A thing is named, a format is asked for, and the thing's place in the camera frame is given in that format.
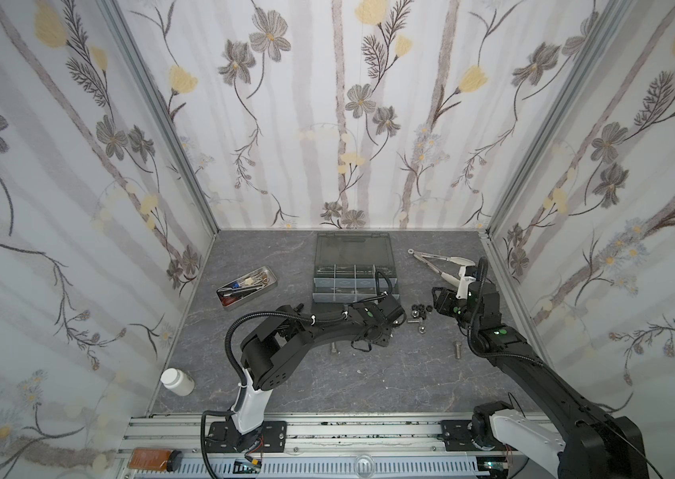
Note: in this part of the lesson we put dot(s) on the green plastic organizer box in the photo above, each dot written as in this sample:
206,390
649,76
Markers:
353,266

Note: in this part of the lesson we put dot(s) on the white plastic bottle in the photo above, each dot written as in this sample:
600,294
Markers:
177,381

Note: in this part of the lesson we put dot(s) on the cluster black hex nuts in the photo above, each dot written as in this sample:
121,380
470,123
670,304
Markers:
420,312

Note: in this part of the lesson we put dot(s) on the metal tongs with white tips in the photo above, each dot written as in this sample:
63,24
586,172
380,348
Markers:
445,266

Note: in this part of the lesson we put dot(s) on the metal tray with tools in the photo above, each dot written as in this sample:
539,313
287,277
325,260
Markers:
246,287

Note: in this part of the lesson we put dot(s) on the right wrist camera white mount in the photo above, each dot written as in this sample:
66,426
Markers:
467,274

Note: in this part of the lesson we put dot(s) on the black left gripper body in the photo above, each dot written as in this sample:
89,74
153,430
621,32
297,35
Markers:
384,336

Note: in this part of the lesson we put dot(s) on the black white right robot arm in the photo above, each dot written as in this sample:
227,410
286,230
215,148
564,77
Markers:
587,441

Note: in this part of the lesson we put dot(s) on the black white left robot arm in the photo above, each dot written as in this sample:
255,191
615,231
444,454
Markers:
266,347

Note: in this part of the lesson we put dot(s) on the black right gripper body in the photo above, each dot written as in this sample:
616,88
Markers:
444,298

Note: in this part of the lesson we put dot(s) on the aluminium rail frame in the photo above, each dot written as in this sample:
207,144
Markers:
321,445

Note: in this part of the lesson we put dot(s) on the amber bottle with black cap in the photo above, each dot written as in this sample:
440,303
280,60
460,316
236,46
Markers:
155,459

